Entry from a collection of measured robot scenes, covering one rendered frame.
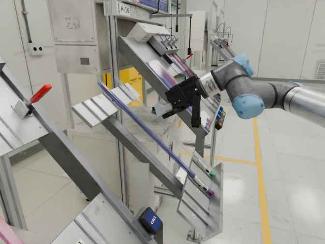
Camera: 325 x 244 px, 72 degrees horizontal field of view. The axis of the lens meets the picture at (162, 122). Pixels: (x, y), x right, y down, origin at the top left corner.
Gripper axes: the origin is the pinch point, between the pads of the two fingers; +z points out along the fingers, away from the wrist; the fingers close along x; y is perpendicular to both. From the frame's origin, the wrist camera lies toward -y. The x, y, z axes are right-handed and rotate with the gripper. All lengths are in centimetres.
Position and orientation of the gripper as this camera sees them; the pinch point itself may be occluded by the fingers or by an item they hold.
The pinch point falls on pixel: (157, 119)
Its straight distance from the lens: 81.0
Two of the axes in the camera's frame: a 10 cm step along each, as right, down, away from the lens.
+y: -5.1, -8.4, -1.6
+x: -2.5, 3.3, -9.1
